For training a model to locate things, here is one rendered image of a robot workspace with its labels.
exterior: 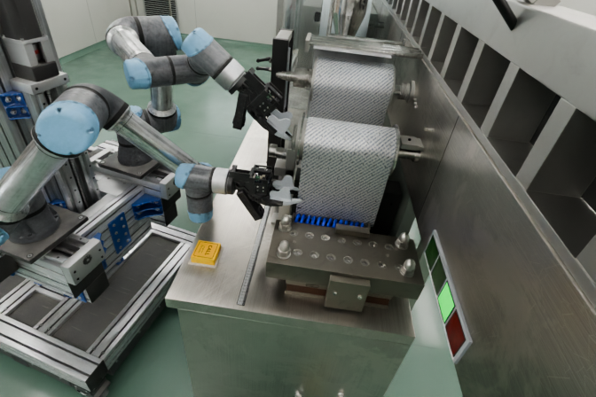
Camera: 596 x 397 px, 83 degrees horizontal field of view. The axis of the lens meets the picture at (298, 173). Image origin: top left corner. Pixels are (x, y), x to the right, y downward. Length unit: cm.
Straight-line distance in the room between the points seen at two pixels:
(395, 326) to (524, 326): 52
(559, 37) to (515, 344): 39
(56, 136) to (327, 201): 69
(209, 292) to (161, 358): 99
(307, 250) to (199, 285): 31
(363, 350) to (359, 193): 43
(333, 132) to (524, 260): 53
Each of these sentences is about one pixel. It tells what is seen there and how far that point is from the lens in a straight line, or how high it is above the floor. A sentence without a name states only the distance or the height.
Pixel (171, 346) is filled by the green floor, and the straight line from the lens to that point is 197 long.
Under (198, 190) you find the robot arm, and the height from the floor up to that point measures 109.
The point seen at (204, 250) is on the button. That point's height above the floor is 92.
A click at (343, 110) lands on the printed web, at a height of 127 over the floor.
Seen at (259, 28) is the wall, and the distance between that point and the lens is 660.
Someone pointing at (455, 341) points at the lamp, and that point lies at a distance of 68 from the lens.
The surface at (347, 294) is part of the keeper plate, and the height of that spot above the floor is 98.
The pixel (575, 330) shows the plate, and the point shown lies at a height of 141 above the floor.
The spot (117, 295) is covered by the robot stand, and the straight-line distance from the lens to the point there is 195.
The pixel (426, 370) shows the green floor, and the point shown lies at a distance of 206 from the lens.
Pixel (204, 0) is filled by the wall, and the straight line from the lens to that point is 679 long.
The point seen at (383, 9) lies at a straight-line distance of 183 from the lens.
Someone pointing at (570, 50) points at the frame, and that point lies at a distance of 54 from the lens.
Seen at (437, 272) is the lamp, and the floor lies 119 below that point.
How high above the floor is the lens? 171
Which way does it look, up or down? 35 degrees down
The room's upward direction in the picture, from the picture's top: 7 degrees clockwise
